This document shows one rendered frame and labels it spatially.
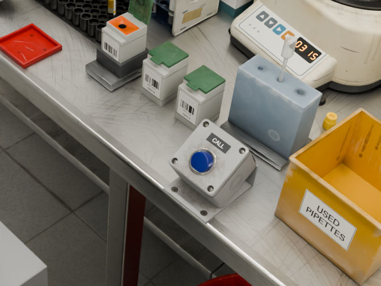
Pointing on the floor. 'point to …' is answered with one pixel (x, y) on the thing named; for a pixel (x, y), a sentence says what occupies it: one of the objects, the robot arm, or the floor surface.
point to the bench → (163, 154)
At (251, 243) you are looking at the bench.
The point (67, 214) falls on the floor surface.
